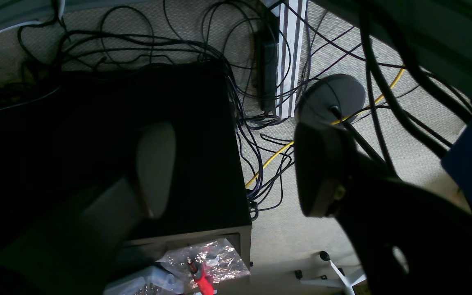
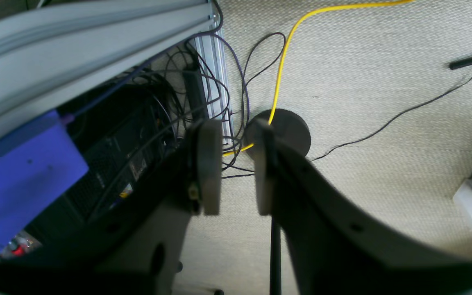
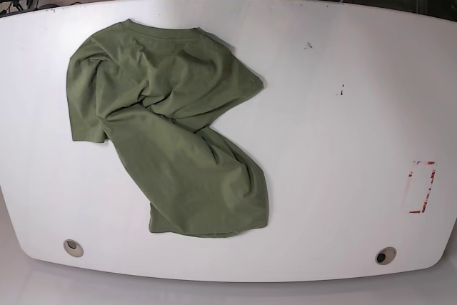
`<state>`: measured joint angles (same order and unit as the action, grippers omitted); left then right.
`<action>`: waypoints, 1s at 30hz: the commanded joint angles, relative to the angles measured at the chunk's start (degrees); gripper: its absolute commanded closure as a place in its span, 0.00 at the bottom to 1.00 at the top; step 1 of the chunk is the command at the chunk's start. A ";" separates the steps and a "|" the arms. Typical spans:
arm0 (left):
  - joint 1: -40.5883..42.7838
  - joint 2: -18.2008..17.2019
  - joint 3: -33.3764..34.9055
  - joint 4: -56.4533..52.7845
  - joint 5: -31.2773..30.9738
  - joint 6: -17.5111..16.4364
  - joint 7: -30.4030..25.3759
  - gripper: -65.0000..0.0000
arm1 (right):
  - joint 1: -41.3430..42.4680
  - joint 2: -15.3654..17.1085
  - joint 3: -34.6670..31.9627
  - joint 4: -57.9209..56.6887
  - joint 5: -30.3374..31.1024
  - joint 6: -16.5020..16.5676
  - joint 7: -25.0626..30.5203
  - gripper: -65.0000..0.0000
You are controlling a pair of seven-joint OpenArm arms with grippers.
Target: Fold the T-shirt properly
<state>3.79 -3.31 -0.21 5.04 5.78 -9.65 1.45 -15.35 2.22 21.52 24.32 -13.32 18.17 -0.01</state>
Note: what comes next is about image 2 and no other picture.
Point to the round black stand base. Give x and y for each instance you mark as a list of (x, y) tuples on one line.
[(287, 126)]

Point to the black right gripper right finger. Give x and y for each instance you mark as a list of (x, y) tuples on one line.
[(336, 248)]

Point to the blue plastic box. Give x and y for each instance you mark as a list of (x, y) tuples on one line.
[(38, 162)]

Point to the black computer tower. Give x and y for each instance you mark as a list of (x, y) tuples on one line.
[(121, 139)]

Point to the aluminium table frame rail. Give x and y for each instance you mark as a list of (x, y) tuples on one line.
[(48, 56)]

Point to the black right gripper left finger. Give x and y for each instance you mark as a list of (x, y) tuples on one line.
[(133, 249)]

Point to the black stand pole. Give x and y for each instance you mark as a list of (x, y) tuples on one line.
[(275, 259)]

